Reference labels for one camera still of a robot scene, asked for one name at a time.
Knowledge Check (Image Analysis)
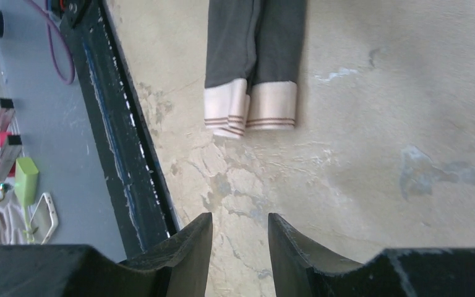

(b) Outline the green box off table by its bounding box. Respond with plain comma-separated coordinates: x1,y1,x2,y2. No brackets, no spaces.
14,157,39,207

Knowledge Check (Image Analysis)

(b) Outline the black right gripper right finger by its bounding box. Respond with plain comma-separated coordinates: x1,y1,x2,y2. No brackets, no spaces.
268,213,475,296

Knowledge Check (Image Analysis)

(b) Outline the dark grey boxer underwear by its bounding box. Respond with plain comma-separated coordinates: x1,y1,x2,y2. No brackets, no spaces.
203,0,307,139

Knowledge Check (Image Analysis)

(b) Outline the white framed phone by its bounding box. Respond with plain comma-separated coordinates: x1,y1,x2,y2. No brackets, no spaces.
27,192,59,244

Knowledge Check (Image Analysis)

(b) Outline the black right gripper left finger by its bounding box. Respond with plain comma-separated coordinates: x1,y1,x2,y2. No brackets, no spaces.
0,213,213,296

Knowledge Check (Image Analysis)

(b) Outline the white cloth off table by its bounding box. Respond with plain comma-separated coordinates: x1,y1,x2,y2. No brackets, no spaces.
0,191,27,245

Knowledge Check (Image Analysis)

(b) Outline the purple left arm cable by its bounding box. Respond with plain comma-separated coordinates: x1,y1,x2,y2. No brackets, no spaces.
24,0,77,86

